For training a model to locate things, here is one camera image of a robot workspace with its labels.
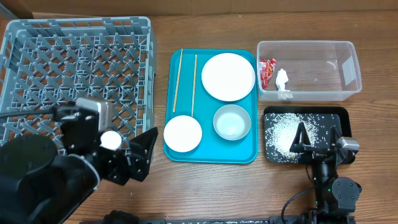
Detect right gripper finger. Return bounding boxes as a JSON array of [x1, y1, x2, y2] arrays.
[[330, 126, 342, 149], [290, 122, 311, 153]]

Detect white paper cup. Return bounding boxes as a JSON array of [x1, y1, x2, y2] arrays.
[[100, 131, 122, 151]]

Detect rice grains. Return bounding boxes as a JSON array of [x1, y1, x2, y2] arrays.
[[264, 113, 340, 164]]

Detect pink-white bowl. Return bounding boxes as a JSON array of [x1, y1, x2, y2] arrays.
[[164, 115, 203, 152]]

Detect white tissue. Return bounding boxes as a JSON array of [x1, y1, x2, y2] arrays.
[[275, 68, 293, 100]]

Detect grey metal bowl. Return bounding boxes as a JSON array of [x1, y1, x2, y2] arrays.
[[213, 105, 251, 141]]

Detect red snack wrapper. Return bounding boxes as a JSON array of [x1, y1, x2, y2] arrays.
[[259, 58, 277, 90]]

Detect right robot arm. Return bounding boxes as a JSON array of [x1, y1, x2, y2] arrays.
[[280, 122, 362, 223]]

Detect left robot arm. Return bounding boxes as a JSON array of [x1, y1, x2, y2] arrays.
[[1, 115, 158, 223]]

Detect black waste tray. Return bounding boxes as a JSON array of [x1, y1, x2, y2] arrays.
[[263, 106, 352, 147]]

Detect clear plastic bin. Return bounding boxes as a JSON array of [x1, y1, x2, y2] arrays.
[[257, 40, 362, 101]]

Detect teal serving tray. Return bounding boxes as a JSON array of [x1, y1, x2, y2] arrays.
[[164, 49, 259, 164]]

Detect large white plate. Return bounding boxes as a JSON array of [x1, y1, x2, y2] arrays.
[[201, 53, 255, 102]]

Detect left wooden chopstick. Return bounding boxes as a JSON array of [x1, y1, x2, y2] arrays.
[[172, 49, 183, 113]]

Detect wooden chopstick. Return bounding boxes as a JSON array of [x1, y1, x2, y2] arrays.
[[172, 49, 183, 113], [191, 54, 198, 118]]

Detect right wooden chopstick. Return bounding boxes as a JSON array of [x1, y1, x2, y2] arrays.
[[191, 54, 198, 118]]

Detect grey plastic dish rack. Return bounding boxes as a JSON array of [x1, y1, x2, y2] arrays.
[[1, 16, 156, 154]]

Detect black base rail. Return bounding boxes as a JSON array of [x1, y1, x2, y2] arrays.
[[83, 210, 356, 224]]

